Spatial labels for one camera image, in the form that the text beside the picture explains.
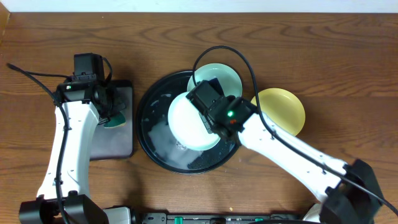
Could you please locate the mint green front plate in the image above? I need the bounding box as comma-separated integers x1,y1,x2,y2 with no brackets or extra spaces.
167,91,221,151

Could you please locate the mint green plate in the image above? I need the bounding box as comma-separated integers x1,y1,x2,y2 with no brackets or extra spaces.
167,91,221,151
195,63,243,97

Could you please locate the green yellow sponge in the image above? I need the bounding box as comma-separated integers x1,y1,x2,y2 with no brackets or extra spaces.
103,112,126,129

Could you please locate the yellow plate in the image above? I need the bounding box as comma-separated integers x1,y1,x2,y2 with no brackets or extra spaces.
258,88,305,136

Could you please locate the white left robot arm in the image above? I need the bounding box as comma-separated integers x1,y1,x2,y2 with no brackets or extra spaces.
19,80,134,223

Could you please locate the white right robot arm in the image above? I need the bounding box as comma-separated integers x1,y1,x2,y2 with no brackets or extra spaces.
192,96,385,223

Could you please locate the black rectangular tray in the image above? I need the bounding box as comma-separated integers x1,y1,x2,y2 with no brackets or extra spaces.
90,80,134,161

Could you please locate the black round tray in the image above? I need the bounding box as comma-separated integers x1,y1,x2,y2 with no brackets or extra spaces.
136,70,239,174

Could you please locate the mint green rear plate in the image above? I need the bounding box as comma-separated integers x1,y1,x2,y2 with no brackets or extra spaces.
195,63,243,97

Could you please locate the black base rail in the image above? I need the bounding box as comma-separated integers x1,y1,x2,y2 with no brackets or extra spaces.
141,213,302,224

